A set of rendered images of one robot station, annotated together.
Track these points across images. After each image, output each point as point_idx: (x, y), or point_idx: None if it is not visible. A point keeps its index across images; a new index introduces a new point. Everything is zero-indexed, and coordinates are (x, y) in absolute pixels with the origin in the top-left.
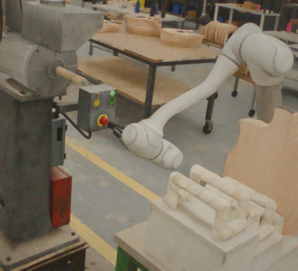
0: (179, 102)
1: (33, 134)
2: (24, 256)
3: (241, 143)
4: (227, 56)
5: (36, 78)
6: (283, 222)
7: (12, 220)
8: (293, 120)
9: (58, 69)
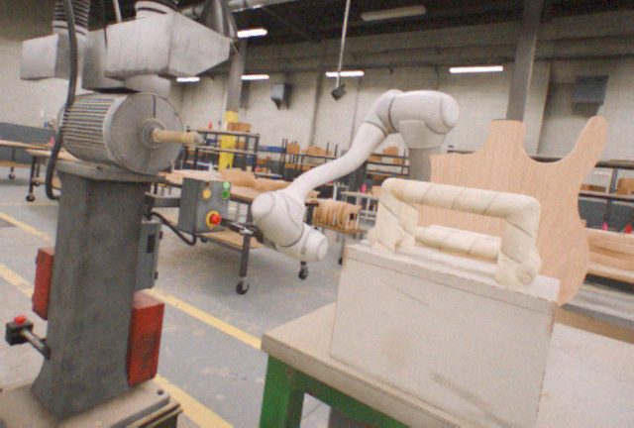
0: (323, 170)
1: (112, 238)
2: None
3: None
4: (372, 123)
5: (123, 142)
6: None
7: (59, 379)
8: (522, 132)
9: (158, 132)
